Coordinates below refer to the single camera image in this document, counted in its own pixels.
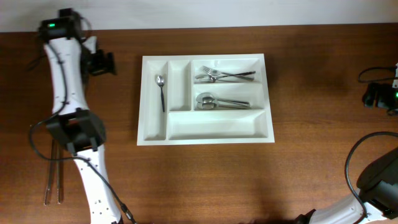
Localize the small grey spoon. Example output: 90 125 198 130
156 75 165 112

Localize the black left camera cable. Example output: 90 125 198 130
28 43 137 224

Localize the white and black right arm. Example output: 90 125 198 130
293 131 397 224

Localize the white cutlery tray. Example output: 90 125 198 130
137 54 274 146

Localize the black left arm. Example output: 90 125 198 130
38 8 123 223

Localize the silver fork with long handle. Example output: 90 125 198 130
201 66 256 81

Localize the large silver spoon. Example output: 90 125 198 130
196 93 251 106
197 102 250 110

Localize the dark chopstick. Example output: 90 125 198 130
56 147 62 204
44 139 56 206

